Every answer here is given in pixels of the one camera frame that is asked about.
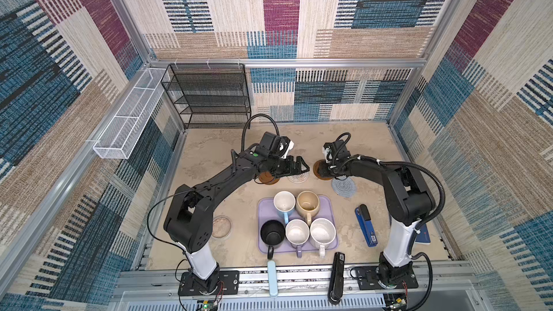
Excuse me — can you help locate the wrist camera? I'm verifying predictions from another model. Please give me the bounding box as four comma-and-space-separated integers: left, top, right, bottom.
323, 142, 341, 164
269, 135, 295, 159

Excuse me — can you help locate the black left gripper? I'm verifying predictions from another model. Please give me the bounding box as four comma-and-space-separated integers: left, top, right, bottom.
268, 158, 312, 179

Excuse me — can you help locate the white wire mesh basket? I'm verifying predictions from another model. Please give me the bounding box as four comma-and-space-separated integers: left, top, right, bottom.
93, 69, 165, 160

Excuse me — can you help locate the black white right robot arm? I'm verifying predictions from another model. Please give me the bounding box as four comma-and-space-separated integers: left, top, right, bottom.
315, 155, 446, 285

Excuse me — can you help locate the multicolour woven round coaster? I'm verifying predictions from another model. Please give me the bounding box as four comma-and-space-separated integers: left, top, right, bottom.
287, 172, 310, 184

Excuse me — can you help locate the white mug blue handle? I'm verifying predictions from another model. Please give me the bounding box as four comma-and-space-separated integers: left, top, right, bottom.
273, 191, 296, 225

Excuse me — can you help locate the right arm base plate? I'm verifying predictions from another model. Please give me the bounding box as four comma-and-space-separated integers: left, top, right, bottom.
350, 266, 419, 290

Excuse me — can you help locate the lavender plastic tray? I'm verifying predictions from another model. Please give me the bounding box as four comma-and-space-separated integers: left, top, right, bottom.
257, 195, 339, 254

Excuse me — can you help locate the blue black stapler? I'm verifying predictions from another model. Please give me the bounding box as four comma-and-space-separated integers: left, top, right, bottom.
355, 204, 378, 247

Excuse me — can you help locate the white speckled mug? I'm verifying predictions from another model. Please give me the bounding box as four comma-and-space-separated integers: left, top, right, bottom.
309, 218, 336, 259

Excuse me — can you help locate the black wire shelf rack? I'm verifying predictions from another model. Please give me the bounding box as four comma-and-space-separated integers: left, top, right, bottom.
161, 63, 251, 129

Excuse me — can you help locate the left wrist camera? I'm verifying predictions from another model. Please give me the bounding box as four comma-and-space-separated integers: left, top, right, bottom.
269, 135, 295, 159

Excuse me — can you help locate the clear glass petri dish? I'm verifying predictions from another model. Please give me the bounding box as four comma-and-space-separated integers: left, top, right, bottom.
211, 215, 232, 240

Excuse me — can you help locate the black mug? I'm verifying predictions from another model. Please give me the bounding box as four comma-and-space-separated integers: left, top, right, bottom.
260, 220, 286, 260

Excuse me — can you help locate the blue-grey woven round coaster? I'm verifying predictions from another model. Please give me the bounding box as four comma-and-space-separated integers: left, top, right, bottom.
331, 177, 357, 198

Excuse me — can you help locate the blue book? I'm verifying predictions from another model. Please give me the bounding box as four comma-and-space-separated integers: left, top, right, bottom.
415, 224, 431, 245

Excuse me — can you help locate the light blue plastic bar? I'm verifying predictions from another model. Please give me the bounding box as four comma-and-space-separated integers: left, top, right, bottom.
267, 260, 279, 297

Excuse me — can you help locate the beige ceramic mug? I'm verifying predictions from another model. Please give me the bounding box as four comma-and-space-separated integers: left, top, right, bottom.
295, 191, 321, 226

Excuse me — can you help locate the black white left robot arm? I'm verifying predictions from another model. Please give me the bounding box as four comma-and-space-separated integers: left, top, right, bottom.
164, 147, 310, 284

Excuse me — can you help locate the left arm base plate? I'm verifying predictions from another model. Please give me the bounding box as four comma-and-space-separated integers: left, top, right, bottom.
178, 270, 240, 297

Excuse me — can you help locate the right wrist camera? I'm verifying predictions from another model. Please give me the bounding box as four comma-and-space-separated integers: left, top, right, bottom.
323, 142, 341, 164

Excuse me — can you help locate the white mug lavender handle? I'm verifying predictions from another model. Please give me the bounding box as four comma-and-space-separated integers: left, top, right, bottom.
286, 219, 310, 259

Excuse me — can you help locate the light brown wooden coaster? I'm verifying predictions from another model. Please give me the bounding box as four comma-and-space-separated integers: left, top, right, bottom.
313, 159, 334, 181

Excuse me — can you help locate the dark brown wooden coaster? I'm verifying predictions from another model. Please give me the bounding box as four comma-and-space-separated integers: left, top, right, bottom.
257, 172, 279, 185

